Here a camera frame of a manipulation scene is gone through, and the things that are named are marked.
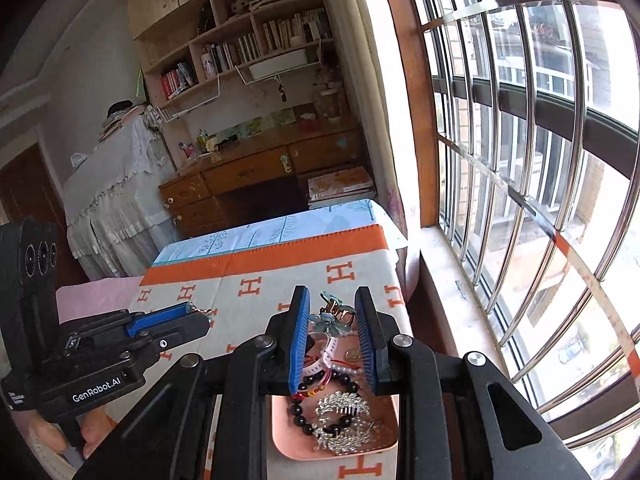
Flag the blue flower gold earring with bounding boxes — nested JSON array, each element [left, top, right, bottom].
[[308, 292, 357, 338]]

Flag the pink smart band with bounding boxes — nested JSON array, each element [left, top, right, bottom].
[[300, 333, 338, 386]]

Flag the pink jewelry tray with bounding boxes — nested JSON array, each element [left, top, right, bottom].
[[270, 307, 398, 462]]

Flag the gold round brooch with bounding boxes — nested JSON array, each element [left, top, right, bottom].
[[344, 348, 360, 363]]

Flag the person's left hand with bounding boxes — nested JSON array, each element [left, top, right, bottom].
[[25, 406, 117, 460]]

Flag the orange grey H-pattern blanket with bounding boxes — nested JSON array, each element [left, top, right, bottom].
[[130, 224, 412, 479]]

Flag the pink bedsheet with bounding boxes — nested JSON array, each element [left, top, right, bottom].
[[55, 276, 142, 323]]

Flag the light blue printed bedsheet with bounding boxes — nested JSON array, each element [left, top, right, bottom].
[[152, 198, 408, 268]]

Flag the white lace furniture cover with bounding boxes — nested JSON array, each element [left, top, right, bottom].
[[63, 108, 179, 281]]

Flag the stack of books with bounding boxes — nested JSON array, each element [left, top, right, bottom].
[[308, 167, 376, 209]]

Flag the wooden desk with drawers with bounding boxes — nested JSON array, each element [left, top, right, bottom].
[[158, 116, 368, 237]]

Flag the brown wooden door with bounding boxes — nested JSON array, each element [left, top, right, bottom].
[[0, 144, 89, 288]]

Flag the metal window security bars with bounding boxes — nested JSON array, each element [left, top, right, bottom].
[[414, 0, 639, 448]]

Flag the wooden bookshelf with books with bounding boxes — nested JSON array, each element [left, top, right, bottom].
[[127, 0, 346, 166]]

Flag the beige curtain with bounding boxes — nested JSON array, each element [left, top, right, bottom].
[[326, 0, 420, 243]]

